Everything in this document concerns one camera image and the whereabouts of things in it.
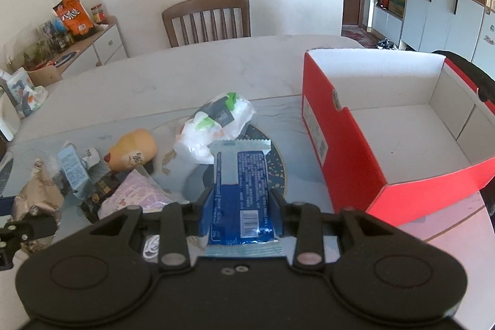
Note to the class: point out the black sesame snack packet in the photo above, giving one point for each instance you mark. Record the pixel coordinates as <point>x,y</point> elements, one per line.
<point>103,189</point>

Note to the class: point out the yellow capybara plush toy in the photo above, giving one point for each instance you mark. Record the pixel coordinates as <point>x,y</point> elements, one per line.
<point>135,148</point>

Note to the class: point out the pink white snack bag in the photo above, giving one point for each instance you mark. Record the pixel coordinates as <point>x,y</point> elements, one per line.
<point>139,189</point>

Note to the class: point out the orange snack bag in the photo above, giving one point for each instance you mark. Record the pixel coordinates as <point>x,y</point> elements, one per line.
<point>75,18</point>

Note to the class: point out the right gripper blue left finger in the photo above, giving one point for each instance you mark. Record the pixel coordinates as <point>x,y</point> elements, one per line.
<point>200,216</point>

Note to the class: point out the clear bag dark dried food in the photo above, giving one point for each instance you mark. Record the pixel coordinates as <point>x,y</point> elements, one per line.
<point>75,172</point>

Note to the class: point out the black padded chair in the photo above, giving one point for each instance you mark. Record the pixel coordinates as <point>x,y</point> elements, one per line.
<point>470,72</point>

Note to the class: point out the blue white snack packet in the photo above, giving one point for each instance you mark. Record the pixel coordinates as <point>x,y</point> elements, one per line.
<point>241,224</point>

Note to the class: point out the red white cardboard box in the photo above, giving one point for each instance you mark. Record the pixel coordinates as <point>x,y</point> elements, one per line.
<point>398,134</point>

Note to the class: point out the white patterned plastic bag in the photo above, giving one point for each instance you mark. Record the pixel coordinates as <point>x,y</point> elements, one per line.
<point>27,96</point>

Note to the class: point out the white wooden side cabinet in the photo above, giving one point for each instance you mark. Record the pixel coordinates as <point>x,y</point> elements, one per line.
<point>105,47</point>

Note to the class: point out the white green tissue pack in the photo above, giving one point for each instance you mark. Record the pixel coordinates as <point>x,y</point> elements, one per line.
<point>221,118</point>

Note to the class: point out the wooden dining chair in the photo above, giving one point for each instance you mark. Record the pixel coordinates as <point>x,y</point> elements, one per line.
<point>201,21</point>

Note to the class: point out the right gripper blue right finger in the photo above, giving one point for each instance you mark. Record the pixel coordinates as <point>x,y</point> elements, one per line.
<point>283,215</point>

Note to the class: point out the beige brown snack bag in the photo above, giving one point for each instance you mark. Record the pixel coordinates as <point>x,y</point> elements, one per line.
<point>40,195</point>

